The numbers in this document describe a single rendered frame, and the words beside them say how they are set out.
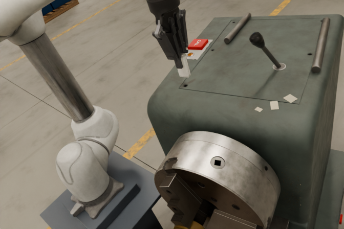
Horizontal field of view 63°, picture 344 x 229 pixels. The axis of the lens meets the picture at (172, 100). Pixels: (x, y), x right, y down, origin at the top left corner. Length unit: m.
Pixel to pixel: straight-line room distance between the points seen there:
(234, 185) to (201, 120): 0.21
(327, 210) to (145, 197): 0.76
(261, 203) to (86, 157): 0.68
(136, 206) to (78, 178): 0.29
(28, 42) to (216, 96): 0.65
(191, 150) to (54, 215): 0.90
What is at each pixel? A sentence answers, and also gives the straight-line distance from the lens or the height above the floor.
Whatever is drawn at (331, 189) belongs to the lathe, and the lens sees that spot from 1.45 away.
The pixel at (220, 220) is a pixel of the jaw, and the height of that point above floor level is 1.10.
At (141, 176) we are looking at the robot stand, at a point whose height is 0.75.
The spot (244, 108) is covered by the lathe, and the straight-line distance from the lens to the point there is 0.74.
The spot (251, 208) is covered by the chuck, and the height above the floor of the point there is 1.16.
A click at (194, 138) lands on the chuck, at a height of 1.23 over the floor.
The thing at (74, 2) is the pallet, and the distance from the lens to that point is 7.81.
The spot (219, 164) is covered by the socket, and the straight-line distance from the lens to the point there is 0.68.
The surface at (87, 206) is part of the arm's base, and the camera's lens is 1.27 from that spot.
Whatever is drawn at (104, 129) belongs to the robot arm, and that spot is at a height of 1.02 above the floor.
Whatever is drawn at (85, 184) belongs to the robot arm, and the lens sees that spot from 1.15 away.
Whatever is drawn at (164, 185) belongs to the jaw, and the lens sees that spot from 0.70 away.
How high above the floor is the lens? 1.75
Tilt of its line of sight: 37 degrees down
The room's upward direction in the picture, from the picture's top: 19 degrees counter-clockwise
